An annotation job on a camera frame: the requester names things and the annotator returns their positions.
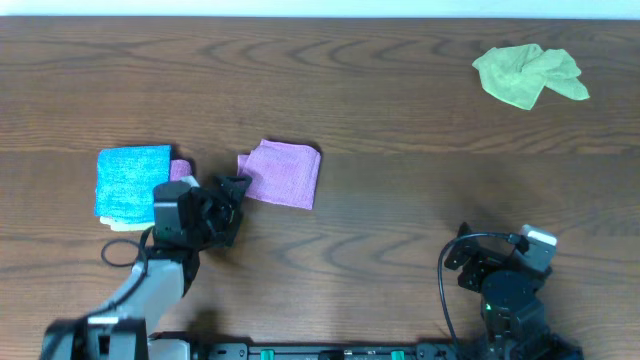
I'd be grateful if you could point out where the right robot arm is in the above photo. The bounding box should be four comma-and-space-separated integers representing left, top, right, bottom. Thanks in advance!
437, 222, 584, 360

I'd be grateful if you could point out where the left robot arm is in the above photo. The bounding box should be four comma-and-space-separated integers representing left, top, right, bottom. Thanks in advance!
40, 176, 252, 359

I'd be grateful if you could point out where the right black cable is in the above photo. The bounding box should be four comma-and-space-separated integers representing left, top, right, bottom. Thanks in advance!
437, 231, 524, 360

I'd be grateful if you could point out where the folded yellow-green cloth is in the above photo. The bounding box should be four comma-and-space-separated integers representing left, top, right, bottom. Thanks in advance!
99, 217, 154, 232

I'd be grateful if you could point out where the folded blue cloth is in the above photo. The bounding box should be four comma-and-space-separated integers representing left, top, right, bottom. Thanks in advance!
94, 145, 171, 224

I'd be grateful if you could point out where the green microfiber cloth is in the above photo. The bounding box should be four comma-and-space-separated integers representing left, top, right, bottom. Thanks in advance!
472, 44, 590, 110

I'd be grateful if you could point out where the folded purple cloth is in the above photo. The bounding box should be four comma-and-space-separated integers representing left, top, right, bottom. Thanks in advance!
169, 159, 192, 182

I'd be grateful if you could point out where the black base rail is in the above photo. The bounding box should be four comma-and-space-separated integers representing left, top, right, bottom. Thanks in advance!
144, 332, 585, 360

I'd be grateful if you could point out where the purple microfiber cloth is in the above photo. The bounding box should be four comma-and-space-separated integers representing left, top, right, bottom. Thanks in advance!
237, 139, 321, 210

